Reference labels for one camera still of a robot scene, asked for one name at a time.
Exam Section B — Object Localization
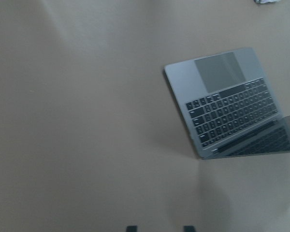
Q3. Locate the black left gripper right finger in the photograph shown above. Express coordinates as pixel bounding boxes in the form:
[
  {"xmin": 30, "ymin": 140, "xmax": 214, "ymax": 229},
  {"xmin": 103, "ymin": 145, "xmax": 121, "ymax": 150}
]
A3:
[{"xmin": 183, "ymin": 225, "xmax": 195, "ymax": 232}]

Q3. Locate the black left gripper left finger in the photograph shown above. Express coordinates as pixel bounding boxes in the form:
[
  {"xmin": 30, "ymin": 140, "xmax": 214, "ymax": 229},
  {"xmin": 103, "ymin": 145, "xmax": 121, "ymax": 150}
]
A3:
[{"xmin": 126, "ymin": 225, "xmax": 137, "ymax": 232}]

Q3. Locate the grey laptop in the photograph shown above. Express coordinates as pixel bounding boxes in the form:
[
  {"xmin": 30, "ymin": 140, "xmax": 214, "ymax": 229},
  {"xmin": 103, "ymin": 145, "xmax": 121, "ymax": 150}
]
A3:
[{"xmin": 164, "ymin": 47, "xmax": 290, "ymax": 160}]

